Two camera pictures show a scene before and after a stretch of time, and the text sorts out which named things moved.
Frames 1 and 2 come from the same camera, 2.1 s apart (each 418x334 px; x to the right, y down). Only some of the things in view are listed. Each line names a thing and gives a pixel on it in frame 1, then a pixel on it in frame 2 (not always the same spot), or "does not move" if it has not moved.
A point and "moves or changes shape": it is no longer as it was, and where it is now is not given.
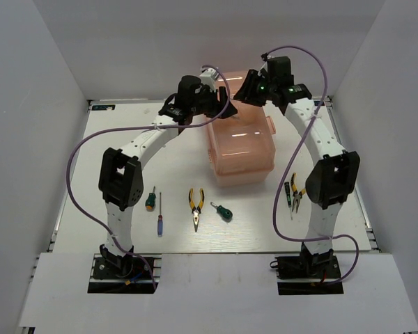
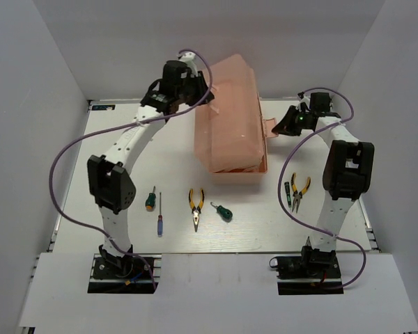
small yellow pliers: (297, 195) does not move
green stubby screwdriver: (225, 213) does not move
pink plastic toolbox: (242, 145) moves or changes shape
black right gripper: (246, 92) -> (286, 126)
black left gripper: (221, 110) -> (201, 87)
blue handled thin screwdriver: (160, 220) does not move
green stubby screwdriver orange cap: (150, 201) does not move
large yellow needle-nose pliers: (196, 210) does not move
